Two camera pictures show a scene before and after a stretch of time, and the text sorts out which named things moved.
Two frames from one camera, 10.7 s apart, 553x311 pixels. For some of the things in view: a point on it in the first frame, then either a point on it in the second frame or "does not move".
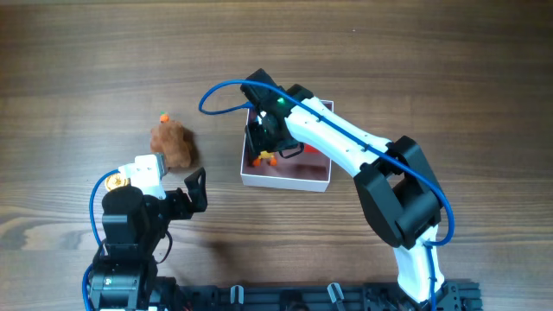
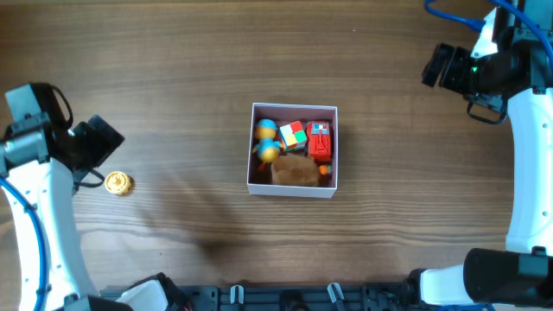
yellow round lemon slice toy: x=116 y=180 does not move
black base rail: x=456 y=295 does not move
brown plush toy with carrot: x=174 y=139 → x=295 y=170
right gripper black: x=256 y=144 → x=454 y=58
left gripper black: x=185 y=209 → x=105 y=140
